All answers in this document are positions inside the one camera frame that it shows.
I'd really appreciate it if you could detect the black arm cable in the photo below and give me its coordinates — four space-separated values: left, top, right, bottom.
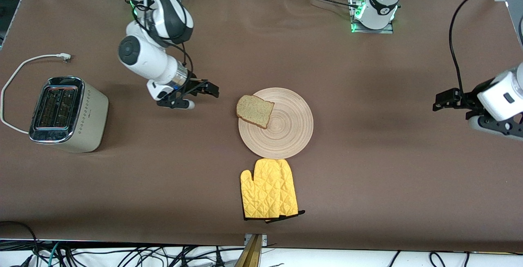
135 0 195 80
448 0 517 98

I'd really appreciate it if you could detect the beige chrome two-slot toaster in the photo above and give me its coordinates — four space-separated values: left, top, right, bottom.
29 76 110 153

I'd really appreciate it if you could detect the teal cable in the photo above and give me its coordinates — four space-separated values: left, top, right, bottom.
46 242 62 267

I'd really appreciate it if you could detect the white toaster power cable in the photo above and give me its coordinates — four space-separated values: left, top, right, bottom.
0 53 72 134

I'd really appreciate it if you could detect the brown-crusted bread slice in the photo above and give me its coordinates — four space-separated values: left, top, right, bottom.
236 95 275 129

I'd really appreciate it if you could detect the black looped cable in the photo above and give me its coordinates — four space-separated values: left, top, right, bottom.
0 220 40 267

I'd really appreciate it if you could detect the round light wooden plate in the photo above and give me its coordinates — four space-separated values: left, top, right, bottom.
238 87 314 160

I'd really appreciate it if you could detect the small metal table bracket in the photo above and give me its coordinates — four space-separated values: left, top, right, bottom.
244 234 268 246

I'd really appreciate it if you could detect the brass coloured bar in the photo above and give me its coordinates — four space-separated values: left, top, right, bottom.
235 234 263 267

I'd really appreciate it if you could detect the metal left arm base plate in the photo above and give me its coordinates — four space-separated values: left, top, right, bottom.
349 0 395 34

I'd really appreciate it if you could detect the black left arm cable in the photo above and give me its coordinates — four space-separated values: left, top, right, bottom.
448 0 517 98

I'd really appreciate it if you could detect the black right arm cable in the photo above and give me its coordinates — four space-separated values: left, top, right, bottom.
135 0 195 80

